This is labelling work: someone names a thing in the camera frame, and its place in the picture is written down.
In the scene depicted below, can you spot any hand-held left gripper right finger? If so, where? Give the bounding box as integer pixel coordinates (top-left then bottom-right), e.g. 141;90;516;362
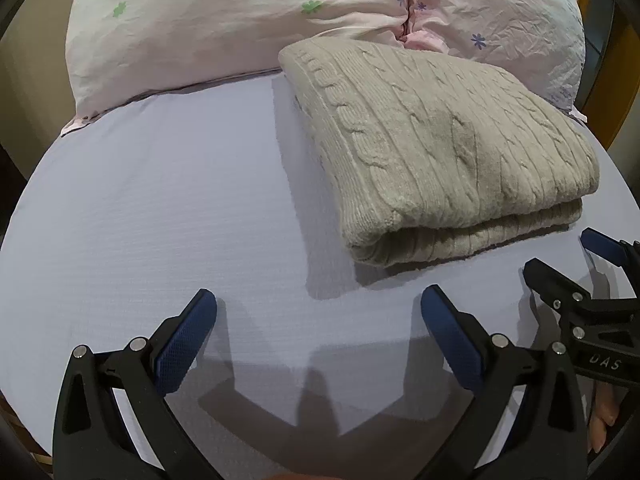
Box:
421;285;587;480

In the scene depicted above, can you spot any wooden bed frame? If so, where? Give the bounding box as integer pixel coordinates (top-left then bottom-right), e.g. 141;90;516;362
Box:
575;0;640;153

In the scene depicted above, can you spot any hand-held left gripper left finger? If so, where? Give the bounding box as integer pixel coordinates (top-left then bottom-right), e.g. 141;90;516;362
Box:
52;288;222;480

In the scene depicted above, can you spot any floral pillow with tree print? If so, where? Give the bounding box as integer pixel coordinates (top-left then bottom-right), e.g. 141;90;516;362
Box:
60;0;417;137

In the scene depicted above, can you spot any person's right hand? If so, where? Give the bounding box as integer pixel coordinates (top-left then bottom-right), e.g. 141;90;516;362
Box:
588;384;624;454

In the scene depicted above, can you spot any beige cable-knit folded sweater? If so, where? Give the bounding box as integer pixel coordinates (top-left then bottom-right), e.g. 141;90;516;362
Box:
278;37;601;266

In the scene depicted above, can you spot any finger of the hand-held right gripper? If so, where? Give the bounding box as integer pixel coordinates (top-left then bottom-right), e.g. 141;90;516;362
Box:
581;227;640;272
522;258;598;328

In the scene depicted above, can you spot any lavender bed sheet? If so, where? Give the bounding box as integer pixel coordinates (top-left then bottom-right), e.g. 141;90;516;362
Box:
0;67;640;480

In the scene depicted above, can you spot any pink floral pillow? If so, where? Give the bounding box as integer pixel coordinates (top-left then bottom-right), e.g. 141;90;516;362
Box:
406;0;589;122

